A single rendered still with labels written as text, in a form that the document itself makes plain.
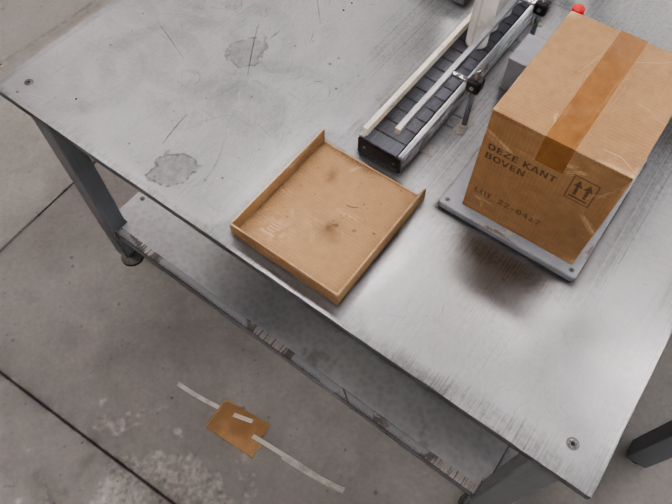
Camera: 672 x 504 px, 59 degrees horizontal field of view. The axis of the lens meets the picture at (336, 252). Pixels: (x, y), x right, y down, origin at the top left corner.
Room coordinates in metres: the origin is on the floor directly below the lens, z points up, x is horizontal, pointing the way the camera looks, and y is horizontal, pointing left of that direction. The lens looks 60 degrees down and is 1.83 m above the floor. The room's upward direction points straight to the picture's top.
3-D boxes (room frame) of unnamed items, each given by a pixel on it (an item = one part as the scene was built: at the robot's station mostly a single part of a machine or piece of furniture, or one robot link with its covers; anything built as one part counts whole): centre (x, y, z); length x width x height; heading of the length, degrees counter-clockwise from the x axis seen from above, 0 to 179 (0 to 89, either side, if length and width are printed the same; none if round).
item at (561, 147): (0.73, -0.44, 0.99); 0.30 x 0.24 x 0.27; 144
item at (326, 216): (0.66, 0.01, 0.85); 0.30 x 0.26 x 0.04; 144
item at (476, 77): (0.91, -0.26, 0.91); 0.07 x 0.03 x 0.16; 54
